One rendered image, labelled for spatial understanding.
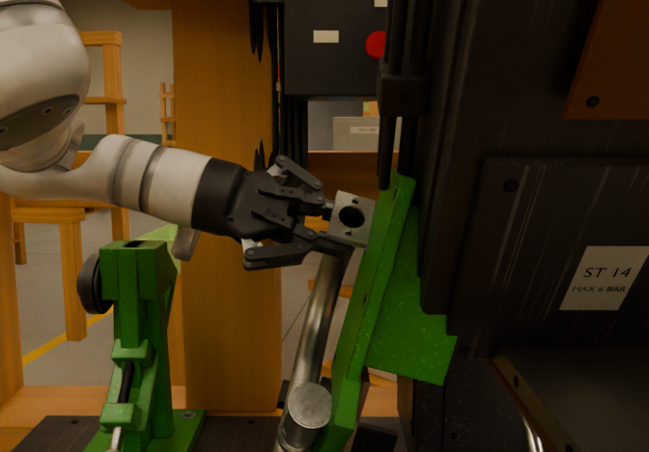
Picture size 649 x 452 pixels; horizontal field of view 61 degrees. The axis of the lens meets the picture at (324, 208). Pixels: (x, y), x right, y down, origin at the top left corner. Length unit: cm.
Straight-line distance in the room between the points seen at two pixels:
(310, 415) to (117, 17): 1182
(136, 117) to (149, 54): 125
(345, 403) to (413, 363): 7
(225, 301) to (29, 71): 62
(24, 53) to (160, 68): 1137
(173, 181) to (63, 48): 28
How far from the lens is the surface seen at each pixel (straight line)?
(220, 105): 81
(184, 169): 54
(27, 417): 100
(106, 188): 57
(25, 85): 27
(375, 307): 45
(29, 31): 28
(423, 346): 47
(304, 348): 61
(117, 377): 75
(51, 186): 58
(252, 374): 88
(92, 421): 90
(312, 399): 48
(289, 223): 54
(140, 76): 1181
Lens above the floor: 131
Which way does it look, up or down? 8 degrees down
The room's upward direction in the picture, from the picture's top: straight up
